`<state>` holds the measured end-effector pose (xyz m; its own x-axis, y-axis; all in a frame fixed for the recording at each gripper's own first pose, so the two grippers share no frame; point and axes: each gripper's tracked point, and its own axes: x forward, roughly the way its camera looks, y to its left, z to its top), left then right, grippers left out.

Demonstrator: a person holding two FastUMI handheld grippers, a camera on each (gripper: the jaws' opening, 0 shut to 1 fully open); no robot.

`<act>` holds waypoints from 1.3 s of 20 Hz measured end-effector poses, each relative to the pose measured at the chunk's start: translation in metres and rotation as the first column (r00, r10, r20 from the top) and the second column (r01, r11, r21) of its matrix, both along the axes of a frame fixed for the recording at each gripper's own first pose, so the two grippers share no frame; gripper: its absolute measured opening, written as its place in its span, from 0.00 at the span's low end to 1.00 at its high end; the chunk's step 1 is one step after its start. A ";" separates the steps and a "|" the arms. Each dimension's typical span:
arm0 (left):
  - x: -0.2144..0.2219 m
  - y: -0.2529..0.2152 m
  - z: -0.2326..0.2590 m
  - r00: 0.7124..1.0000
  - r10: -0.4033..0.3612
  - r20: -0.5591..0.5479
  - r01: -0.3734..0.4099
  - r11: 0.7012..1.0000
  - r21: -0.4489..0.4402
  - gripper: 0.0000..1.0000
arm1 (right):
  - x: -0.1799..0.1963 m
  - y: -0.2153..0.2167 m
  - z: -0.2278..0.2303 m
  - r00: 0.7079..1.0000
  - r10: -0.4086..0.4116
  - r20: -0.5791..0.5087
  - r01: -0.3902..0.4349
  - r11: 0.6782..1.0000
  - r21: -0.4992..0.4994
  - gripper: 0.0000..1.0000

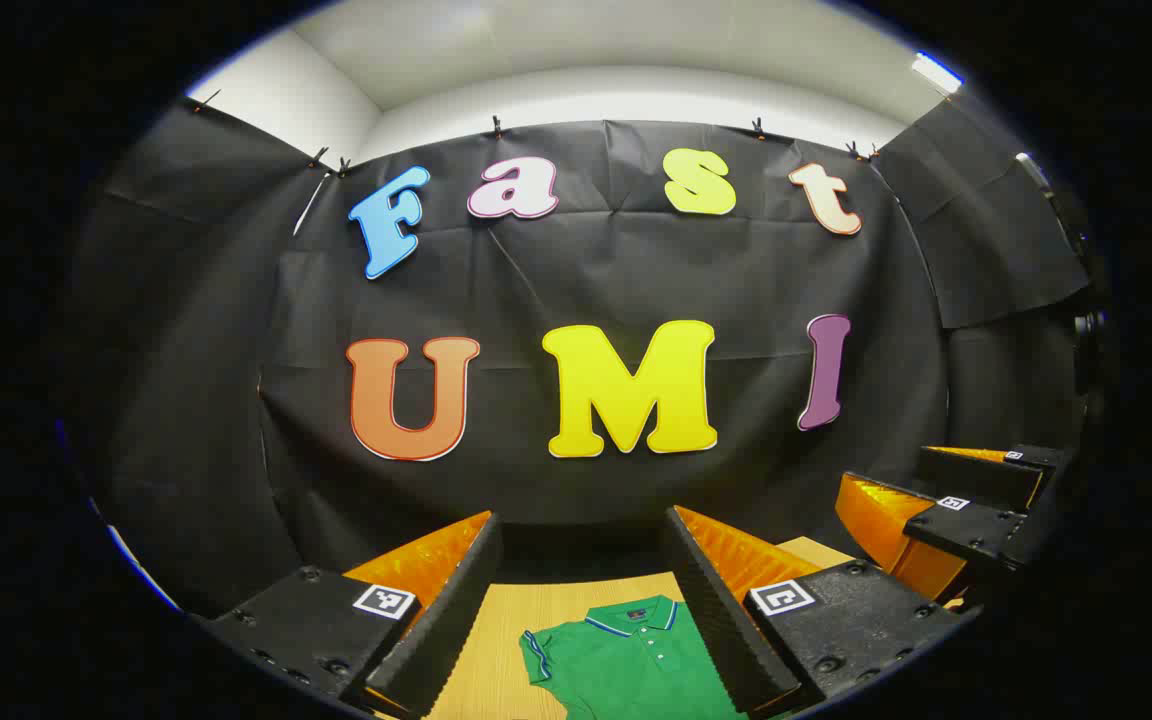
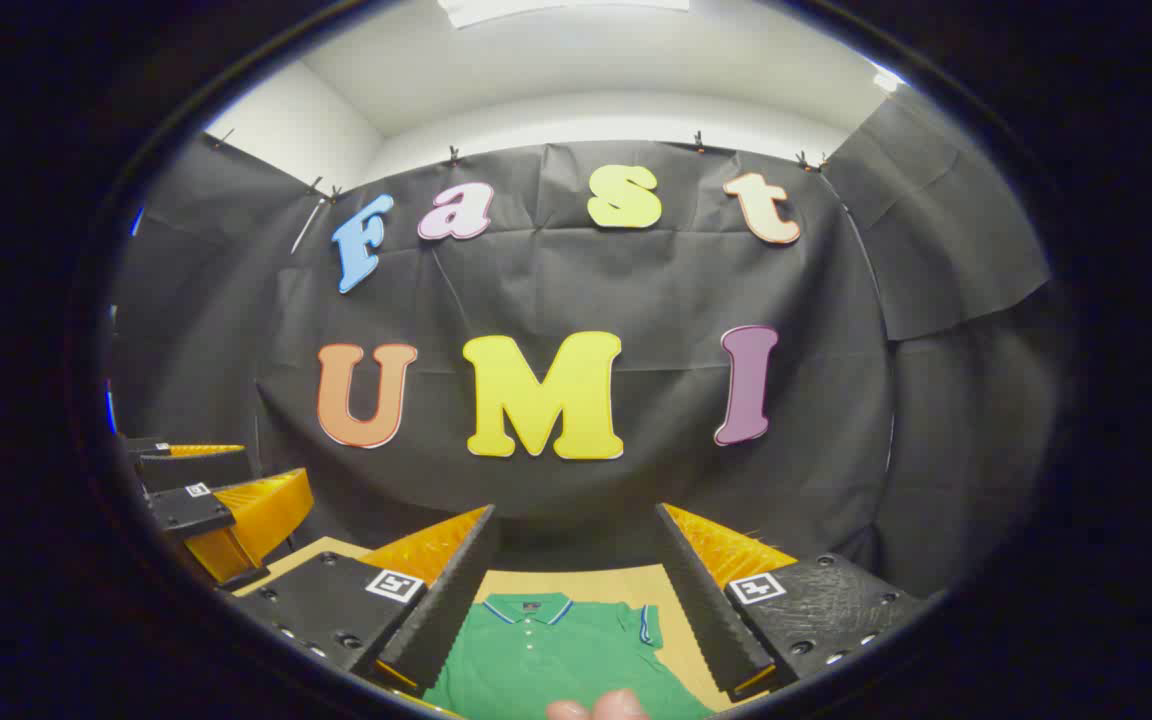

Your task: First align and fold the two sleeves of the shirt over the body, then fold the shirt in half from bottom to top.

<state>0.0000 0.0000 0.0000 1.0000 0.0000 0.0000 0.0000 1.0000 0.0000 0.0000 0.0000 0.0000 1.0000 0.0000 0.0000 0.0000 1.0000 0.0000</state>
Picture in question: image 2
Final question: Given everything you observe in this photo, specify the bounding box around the green T-shirt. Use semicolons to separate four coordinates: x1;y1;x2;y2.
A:
421;592;717;720

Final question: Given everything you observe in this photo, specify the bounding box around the black backdrop cloth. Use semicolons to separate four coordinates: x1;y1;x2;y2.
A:
108;85;1072;601

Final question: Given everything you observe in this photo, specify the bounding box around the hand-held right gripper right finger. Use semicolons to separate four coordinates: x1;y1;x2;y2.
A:
654;503;932;701

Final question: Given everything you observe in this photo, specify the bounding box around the ceiling light panel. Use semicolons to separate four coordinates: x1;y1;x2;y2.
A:
436;0;692;29

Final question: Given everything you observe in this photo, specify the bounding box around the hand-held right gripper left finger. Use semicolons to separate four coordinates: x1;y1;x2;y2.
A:
233;505;499;699

